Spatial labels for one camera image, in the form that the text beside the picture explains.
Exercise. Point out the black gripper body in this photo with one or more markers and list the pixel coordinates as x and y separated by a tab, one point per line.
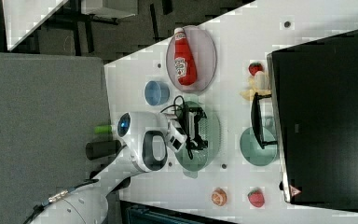
191	117

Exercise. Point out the mint green strainer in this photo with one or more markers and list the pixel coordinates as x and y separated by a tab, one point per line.
194	161

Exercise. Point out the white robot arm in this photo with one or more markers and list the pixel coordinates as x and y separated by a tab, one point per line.
147	137

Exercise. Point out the small blue bowl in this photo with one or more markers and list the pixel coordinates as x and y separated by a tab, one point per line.
157	93

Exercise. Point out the plush red ketchup bottle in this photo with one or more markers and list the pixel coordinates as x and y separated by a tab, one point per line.
184	63

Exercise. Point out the grey round plate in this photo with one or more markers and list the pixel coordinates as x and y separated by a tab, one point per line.
204	54

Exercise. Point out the mint green mug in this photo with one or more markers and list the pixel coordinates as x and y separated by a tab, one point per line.
252	151

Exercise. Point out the plush red strawberry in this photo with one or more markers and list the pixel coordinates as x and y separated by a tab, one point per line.
255	67
256	198

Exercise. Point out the plush orange slice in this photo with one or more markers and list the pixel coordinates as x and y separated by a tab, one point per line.
219	197

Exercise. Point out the green oval object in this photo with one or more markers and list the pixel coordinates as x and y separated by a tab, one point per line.
103	129

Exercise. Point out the black round cylinder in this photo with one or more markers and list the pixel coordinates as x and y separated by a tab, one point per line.
97	150

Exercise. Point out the silver toaster oven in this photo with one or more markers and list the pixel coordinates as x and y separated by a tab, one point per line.
314	95

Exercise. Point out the grey foam board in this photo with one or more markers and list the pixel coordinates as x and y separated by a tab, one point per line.
49	106

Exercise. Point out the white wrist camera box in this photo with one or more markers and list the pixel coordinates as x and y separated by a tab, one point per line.
176	136

